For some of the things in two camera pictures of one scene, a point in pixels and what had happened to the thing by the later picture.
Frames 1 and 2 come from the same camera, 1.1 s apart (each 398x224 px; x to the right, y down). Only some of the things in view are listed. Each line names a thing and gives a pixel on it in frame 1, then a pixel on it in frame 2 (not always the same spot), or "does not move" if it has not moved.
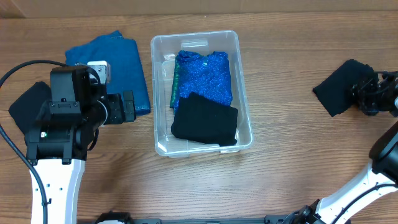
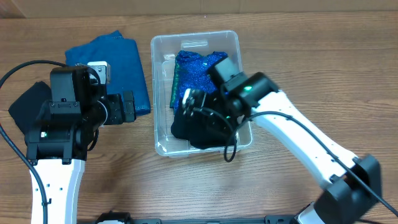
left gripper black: (115, 102) does not move
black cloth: (25, 111) does not move
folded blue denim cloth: (127, 72) does not move
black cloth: (334, 91) to (203, 130)
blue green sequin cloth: (208, 76) does not move
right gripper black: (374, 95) to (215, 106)
